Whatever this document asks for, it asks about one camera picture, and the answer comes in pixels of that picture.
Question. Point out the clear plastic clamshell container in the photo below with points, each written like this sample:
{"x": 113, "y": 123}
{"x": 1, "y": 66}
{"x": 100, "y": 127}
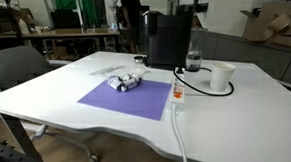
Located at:
{"x": 107, "y": 70}

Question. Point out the white bottle yellow band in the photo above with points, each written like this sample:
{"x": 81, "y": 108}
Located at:
{"x": 137, "y": 81}

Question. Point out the white bottle orange bands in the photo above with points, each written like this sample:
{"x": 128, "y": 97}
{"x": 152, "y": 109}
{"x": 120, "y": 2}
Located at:
{"x": 127, "y": 77}
{"x": 127, "y": 86}

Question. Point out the purple mat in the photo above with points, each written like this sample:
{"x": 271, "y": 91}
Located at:
{"x": 141, "y": 101}

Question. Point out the black round knob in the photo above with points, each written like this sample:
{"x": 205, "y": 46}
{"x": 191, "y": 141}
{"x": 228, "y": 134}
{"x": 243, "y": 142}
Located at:
{"x": 140, "y": 59}

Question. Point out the white bottle green bands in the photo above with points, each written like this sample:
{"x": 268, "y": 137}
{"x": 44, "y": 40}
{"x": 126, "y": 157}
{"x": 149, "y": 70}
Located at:
{"x": 113, "y": 83}

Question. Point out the white power strip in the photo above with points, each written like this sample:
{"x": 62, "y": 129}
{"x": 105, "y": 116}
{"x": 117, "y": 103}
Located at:
{"x": 177, "y": 96}

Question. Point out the black plastic bin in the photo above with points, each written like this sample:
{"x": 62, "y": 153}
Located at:
{"x": 167, "y": 38}

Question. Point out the person in dark clothes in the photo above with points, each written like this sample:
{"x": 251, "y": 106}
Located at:
{"x": 131, "y": 6}

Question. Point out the white paper cup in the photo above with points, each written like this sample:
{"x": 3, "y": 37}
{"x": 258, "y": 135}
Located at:
{"x": 222, "y": 76}

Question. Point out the wooden desk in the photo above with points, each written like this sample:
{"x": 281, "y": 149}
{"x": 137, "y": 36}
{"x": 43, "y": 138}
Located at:
{"x": 71, "y": 32}

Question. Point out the white table leg with caster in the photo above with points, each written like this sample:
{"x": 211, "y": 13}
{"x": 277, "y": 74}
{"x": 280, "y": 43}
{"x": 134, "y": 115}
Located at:
{"x": 93, "y": 159}

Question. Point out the black monitor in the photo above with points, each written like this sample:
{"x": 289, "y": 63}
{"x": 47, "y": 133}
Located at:
{"x": 63, "y": 19}

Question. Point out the grey cabinet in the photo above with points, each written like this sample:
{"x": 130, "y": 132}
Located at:
{"x": 253, "y": 56}

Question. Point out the brown cardboard box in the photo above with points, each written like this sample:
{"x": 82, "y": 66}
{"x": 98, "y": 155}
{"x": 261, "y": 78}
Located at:
{"x": 265, "y": 23}

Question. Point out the grey chair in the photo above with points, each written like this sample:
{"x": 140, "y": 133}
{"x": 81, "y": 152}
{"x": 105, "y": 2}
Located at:
{"x": 12, "y": 67}

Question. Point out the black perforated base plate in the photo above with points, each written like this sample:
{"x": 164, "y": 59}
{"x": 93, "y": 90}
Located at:
{"x": 1, "y": 153}

